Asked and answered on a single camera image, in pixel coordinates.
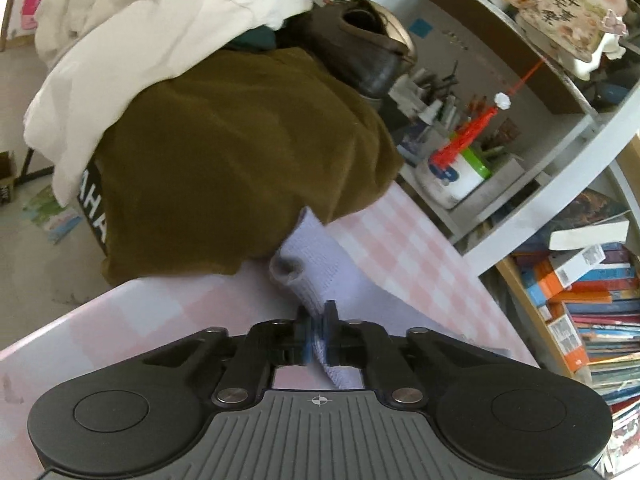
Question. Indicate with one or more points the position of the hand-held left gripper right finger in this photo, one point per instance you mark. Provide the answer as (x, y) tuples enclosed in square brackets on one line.
[(329, 335)]

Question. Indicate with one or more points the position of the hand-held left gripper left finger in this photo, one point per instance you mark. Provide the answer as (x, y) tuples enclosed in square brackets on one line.
[(306, 340)]

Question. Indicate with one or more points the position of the pink and lavender knit sweater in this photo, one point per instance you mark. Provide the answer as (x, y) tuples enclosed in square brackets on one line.
[(310, 250)]

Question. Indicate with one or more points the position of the pink checked cartoon desk mat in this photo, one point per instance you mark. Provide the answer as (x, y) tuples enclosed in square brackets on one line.
[(415, 240)]

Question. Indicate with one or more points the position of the white tub with green lid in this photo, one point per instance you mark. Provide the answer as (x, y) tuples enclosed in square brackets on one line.
[(450, 180)]

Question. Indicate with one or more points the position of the white and orange box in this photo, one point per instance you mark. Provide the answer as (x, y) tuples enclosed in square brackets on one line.
[(567, 342), (575, 265)]

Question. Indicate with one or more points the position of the red tassel ornament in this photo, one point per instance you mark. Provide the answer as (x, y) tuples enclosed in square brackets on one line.
[(465, 135)]

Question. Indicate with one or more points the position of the black case with white letters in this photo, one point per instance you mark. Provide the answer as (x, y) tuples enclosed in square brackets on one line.
[(95, 210)]

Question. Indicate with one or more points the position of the bundle of pens and pencils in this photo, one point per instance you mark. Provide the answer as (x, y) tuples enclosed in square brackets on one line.
[(435, 105)]

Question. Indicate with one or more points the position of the thick white-paged book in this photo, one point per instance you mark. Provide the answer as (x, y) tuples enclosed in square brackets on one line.
[(590, 235)]

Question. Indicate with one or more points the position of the brown leather shoe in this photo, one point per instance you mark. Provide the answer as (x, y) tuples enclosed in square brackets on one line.
[(360, 55)]

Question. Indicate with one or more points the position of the row of colourful books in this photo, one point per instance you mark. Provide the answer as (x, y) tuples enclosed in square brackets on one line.
[(610, 310)]

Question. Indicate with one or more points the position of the green picture booklet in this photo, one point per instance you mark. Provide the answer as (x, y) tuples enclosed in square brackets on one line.
[(52, 215)]

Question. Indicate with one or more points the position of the dark green cloth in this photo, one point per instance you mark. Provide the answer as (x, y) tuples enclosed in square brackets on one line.
[(255, 37)]

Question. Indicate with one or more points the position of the brass bowl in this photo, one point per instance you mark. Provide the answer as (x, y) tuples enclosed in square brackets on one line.
[(397, 27)]

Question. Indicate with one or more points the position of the blue sticky note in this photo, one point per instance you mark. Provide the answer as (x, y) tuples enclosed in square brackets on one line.
[(421, 27)]

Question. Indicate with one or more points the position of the white cloth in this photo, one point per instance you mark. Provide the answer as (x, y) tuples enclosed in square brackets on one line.
[(150, 20)]

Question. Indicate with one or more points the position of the pink decorated plaque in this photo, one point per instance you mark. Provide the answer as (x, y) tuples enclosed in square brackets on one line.
[(560, 10)]

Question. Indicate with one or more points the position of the white shelf frame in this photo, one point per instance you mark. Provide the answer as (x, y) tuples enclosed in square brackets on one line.
[(550, 195)]

